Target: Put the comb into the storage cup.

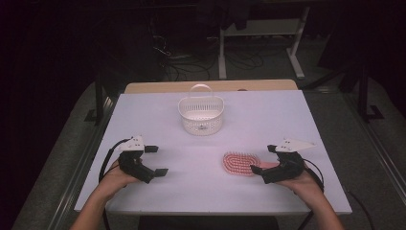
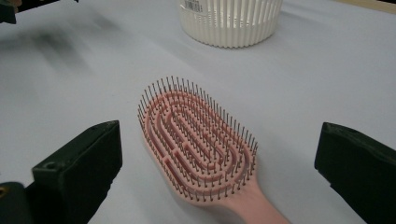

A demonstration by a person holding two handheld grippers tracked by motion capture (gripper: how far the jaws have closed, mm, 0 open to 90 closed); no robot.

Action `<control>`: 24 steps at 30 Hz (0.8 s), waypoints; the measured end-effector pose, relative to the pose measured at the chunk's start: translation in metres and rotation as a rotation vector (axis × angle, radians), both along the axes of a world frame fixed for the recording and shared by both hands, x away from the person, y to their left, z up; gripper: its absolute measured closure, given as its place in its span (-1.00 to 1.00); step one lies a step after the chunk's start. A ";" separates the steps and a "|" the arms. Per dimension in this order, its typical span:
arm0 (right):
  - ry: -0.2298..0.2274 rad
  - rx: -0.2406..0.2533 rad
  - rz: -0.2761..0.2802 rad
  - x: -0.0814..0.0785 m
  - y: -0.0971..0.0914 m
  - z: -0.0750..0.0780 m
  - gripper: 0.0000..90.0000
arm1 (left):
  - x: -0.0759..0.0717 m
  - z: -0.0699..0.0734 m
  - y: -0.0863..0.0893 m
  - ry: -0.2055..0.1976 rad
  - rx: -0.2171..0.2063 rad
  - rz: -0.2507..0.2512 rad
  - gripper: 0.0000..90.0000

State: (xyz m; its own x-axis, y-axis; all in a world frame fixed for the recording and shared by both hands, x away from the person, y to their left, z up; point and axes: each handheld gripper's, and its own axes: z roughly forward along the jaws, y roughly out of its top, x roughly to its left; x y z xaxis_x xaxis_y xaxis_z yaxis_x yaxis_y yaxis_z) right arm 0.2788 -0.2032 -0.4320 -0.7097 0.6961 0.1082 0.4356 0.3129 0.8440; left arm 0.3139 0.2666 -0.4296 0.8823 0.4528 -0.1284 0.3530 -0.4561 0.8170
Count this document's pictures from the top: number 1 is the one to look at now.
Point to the person's left hand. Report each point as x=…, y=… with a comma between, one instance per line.
x=113, y=182

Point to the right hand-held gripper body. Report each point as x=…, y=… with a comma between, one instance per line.
x=288, y=167

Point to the white desk frame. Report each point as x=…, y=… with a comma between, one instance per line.
x=261, y=27

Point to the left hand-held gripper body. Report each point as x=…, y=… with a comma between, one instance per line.
x=132, y=161

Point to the black metal stand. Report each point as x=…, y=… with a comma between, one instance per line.
x=364, y=96
x=99, y=102

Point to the white plastic basket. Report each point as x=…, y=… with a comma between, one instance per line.
x=201, y=119

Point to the wooden table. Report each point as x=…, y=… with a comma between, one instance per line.
x=166, y=87

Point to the metal floor rail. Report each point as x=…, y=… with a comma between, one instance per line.
x=79, y=172
x=379, y=153

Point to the person's right hand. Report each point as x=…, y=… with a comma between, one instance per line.
x=304, y=188

